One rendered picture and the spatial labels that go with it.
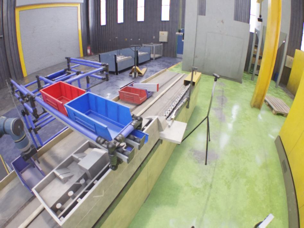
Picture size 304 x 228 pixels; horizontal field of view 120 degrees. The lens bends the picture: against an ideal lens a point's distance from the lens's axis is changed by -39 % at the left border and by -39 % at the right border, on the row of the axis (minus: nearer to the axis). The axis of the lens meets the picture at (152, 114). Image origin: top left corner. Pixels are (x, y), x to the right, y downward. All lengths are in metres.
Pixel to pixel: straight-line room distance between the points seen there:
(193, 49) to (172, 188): 5.66
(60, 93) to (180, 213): 1.63
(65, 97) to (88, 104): 0.27
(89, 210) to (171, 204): 1.17
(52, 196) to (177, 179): 1.52
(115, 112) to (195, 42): 5.99
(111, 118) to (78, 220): 0.55
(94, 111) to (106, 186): 0.42
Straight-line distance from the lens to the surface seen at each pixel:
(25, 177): 1.41
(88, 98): 0.83
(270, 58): 4.38
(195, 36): 6.58
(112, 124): 0.76
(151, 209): 1.74
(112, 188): 0.86
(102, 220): 0.96
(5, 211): 1.38
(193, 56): 6.57
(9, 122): 1.04
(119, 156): 0.65
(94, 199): 0.79
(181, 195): 1.85
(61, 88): 1.07
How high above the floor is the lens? 1.63
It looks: 32 degrees down
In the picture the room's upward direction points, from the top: 1 degrees clockwise
